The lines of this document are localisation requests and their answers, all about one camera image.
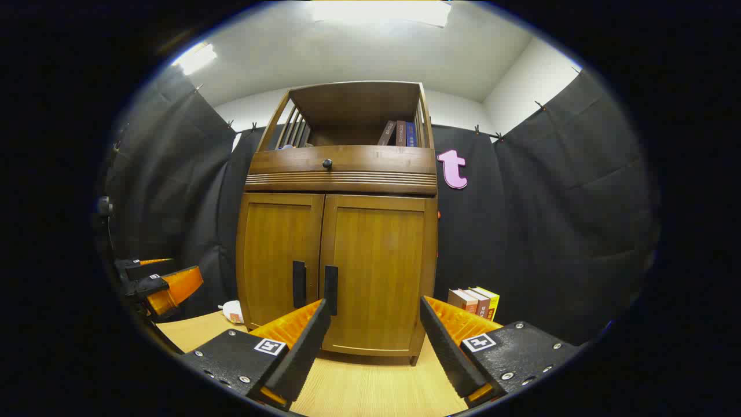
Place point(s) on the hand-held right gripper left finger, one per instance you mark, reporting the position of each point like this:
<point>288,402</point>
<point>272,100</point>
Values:
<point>307,341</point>

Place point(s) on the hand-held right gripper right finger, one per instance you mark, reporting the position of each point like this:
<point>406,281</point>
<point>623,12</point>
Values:
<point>446,347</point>

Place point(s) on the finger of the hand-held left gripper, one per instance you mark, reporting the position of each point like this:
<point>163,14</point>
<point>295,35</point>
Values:
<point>147,269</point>
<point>176,286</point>

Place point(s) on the wooden shoe cabinet door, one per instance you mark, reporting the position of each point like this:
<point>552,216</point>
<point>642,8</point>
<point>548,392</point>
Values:
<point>376,260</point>
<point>272,255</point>

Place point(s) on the wooden double-door shoe cabinet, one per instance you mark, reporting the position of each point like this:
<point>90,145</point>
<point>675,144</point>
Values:
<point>353,110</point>

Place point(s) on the small white bottle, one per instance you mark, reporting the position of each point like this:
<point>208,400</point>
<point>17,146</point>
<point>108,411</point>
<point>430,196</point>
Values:
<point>233,311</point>

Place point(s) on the yellow book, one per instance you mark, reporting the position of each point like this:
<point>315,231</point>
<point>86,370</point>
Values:
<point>492,301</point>

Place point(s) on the black backdrop cloth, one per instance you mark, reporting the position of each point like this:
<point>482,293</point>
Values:
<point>550,202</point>

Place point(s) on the blue shelf book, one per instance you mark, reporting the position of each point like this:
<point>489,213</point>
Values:
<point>410,134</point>

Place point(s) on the dark brown shelf book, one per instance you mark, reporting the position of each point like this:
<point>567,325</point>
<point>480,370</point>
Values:
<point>386,133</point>
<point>400,133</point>

